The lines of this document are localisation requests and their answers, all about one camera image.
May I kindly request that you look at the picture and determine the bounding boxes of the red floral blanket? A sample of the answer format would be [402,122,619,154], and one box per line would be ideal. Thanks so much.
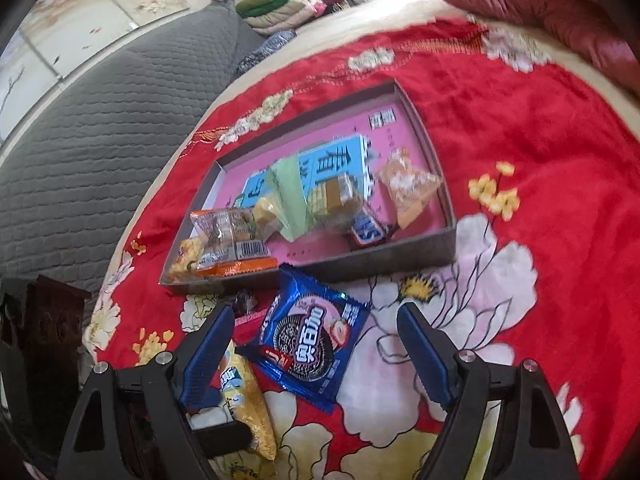
[82,15,640,480]

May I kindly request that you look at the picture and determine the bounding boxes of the brown chocolate bar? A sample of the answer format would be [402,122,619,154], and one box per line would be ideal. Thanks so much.
[347,205,396,248]

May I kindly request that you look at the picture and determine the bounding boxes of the orange cookie packet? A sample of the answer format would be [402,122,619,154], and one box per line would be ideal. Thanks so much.
[190,207,280,278]

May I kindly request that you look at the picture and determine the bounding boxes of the blue sandwich cookie packet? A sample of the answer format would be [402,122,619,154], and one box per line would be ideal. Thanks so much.
[249,263,372,415]

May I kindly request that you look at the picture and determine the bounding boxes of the blue patterned cloth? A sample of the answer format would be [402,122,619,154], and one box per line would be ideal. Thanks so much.
[235,30,298,78]

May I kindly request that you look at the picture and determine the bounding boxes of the beige wafer packet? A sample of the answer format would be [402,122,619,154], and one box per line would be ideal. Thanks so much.
[305,175,363,231]

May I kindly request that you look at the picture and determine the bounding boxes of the yellow patterned snack packet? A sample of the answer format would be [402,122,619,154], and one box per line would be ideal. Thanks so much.
[166,237,203,283]

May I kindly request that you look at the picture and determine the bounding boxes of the dark candy clear wrapper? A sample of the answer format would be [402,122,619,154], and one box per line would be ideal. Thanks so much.
[232,290,258,316]

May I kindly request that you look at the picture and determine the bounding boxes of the green wrapper cake packet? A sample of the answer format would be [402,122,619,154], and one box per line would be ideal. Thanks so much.
[250,156,321,246]

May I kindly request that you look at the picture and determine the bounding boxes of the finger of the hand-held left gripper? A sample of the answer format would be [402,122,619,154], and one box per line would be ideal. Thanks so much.
[190,420,253,458]

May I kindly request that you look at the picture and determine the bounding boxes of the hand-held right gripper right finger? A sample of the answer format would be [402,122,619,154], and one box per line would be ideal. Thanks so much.
[397,301,581,480]

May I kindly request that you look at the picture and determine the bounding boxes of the wardrobe with printed doors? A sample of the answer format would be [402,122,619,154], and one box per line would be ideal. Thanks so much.
[0,0,191,146]

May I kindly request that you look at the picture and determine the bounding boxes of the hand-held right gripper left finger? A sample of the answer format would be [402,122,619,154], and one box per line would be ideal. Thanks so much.
[57,302,251,480]

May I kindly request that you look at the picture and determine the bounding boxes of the grey quilted mattress pad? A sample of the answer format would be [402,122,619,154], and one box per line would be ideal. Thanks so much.
[0,0,266,291]

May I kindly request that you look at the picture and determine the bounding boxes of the stack of folded clothes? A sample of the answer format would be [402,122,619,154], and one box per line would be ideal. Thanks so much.
[235,0,361,36]

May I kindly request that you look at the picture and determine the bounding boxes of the yellow cake packet orange ends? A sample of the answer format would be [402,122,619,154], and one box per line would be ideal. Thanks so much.
[376,147,445,230]

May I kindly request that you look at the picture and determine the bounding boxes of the grey cardboard box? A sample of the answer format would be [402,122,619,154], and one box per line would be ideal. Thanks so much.
[159,79,457,297]

